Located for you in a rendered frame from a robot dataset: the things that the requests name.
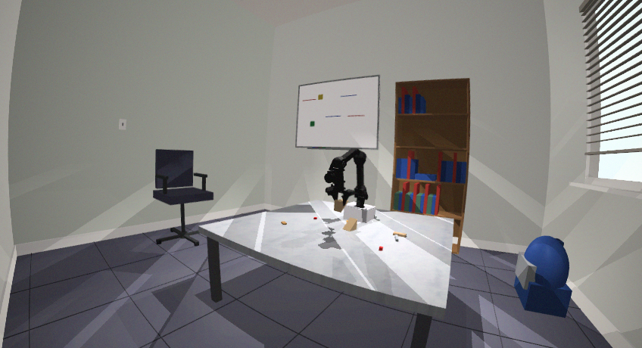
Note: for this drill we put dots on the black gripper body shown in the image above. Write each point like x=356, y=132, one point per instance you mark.
x=346, y=193

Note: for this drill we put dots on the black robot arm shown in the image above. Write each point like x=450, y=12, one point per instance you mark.
x=338, y=174

